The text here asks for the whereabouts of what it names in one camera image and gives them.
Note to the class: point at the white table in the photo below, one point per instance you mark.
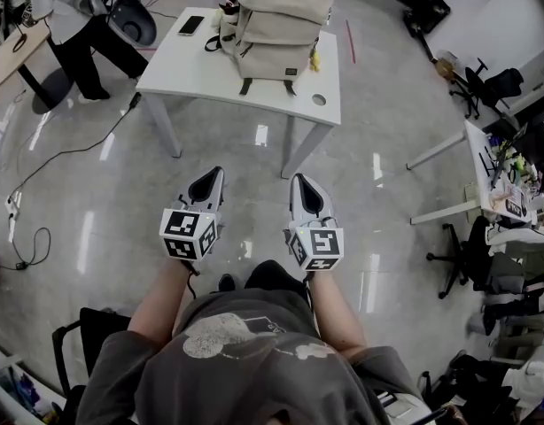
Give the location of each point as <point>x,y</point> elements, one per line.
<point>188,69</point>

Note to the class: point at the white cluttered desk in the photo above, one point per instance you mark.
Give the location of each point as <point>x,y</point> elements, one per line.
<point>478,157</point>

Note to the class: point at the person's right forearm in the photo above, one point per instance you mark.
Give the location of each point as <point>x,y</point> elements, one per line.
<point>334,317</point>

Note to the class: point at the light wooden desk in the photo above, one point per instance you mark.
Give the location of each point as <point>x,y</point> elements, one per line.
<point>10,56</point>

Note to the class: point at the beige backpack bag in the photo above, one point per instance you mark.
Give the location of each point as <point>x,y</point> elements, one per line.
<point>276,29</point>

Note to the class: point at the black frame chair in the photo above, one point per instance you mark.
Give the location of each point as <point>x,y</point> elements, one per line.
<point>99,330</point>

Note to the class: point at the black office chair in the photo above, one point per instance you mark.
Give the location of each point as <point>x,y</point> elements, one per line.
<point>476,255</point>
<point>498,84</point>

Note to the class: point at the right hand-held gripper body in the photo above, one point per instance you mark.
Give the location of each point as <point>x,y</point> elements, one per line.
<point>320,241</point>

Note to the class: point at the black smartphone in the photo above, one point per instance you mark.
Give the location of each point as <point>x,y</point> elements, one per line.
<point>191,25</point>

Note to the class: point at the person's left forearm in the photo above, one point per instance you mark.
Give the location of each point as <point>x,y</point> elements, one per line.
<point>157,299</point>

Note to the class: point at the grey shell chair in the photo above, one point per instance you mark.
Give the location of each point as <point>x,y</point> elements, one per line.
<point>132,20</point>

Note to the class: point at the yellow plush charm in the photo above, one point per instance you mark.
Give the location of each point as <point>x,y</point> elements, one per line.
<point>315,62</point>

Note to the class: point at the black equipment case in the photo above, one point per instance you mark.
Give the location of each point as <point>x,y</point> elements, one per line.
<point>425,7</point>

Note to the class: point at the person's grey sweatshirt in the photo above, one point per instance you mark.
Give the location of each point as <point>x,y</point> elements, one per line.
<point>254,370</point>

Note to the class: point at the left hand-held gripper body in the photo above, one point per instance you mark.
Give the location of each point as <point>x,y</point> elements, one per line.
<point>183,228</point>

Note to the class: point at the person's black trouser leg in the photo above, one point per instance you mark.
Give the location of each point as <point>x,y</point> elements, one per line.
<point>272,275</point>

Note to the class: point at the white power strip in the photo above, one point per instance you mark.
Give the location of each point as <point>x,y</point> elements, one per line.
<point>11,210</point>

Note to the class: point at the person's black shoe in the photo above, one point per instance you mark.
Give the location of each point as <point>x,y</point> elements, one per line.
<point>226,282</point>

